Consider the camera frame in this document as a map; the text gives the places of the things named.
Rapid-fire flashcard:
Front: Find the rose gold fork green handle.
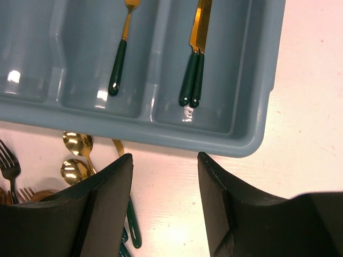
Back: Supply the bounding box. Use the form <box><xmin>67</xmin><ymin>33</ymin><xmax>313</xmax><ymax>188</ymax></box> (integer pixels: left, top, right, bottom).
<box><xmin>16</xmin><ymin>187</ymin><xmax>35</xmax><ymax>203</ymax></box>

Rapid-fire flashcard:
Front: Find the gold spoon upper green handle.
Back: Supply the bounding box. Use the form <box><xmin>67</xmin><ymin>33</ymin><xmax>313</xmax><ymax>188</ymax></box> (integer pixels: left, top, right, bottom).
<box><xmin>62</xmin><ymin>131</ymin><xmax>96</xmax><ymax>174</ymax></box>

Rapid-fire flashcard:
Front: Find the gold knife green handle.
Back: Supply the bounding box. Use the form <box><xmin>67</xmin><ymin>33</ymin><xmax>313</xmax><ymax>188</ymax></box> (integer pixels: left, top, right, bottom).
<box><xmin>190</xmin><ymin>0</ymin><xmax>212</xmax><ymax>108</ymax></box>
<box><xmin>178</xmin><ymin>0</ymin><xmax>204</xmax><ymax>107</ymax></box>

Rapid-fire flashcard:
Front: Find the copper slotted spoon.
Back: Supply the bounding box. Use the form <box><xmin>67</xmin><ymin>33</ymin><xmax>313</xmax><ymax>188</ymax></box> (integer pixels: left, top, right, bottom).
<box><xmin>31</xmin><ymin>190</ymin><xmax>56</xmax><ymax>202</ymax></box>

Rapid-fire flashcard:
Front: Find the black fork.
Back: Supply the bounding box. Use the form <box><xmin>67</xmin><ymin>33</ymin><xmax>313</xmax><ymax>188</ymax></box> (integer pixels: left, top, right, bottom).
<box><xmin>1</xmin><ymin>140</ymin><xmax>21</xmax><ymax>204</ymax></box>

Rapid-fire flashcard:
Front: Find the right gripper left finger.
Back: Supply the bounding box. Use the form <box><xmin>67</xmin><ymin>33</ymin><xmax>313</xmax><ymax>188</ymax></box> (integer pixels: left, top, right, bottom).
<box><xmin>1</xmin><ymin>154</ymin><xmax>133</xmax><ymax>256</ymax></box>

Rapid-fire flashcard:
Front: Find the blue plastic cutlery tray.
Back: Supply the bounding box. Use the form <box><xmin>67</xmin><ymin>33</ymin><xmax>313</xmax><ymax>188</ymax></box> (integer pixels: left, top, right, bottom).
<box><xmin>1</xmin><ymin>1</ymin><xmax>285</xmax><ymax>157</ymax></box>

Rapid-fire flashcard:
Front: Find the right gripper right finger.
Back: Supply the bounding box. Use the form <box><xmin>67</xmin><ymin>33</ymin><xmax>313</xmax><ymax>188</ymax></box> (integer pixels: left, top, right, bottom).
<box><xmin>198</xmin><ymin>152</ymin><xmax>342</xmax><ymax>256</ymax></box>

